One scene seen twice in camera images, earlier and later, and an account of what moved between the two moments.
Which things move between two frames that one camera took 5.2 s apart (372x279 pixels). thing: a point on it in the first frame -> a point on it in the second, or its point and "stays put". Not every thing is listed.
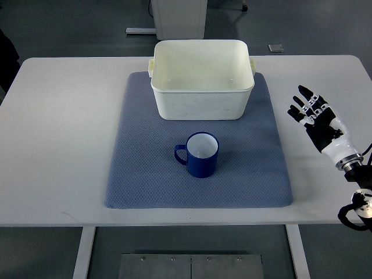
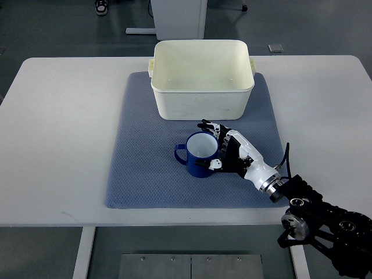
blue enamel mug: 202,151 stays put
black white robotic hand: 328,132 -> 237,154
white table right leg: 299,251 stays put
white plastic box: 205,79 stays put
